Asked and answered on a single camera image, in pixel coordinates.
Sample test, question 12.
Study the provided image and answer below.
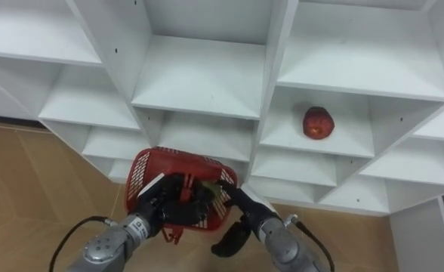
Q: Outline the white cabinet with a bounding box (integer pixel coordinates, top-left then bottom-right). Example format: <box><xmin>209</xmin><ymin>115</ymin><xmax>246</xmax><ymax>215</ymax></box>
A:
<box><xmin>389</xmin><ymin>196</ymin><xmax>444</xmax><ymax>272</ymax></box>

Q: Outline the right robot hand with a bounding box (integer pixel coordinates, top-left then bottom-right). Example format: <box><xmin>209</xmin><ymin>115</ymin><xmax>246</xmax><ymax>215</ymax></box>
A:
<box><xmin>211</xmin><ymin>178</ymin><xmax>282</xmax><ymax>259</ymax></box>

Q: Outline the green soft toy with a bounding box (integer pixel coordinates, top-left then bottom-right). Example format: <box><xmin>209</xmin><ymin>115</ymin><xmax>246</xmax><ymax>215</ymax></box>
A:
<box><xmin>201</xmin><ymin>180</ymin><xmax>224</xmax><ymax>199</ymax></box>

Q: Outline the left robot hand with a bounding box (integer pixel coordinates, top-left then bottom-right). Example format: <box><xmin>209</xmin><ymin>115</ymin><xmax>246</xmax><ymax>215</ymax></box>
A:
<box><xmin>134</xmin><ymin>172</ymin><xmax>212</xmax><ymax>238</ymax></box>

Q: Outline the white shelf unit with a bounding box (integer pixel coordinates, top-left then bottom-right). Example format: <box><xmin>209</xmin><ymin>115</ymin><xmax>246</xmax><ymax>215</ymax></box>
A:
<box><xmin>0</xmin><ymin>0</ymin><xmax>444</xmax><ymax>218</ymax></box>

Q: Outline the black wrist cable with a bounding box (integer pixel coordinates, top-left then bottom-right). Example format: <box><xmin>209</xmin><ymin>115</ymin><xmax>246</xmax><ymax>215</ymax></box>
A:
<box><xmin>48</xmin><ymin>215</ymin><xmax>118</xmax><ymax>272</ymax></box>
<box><xmin>284</xmin><ymin>213</ymin><xmax>337</xmax><ymax>272</ymax></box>

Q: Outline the red plastic basket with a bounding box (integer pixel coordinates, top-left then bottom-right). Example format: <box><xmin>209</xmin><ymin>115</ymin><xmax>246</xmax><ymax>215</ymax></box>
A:
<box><xmin>124</xmin><ymin>147</ymin><xmax>239</xmax><ymax>246</ymax></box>

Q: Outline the red apple soft toy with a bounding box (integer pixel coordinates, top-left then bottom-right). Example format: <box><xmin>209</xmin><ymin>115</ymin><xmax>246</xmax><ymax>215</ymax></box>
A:
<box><xmin>302</xmin><ymin>106</ymin><xmax>336</xmax><ymax>141</ymax></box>

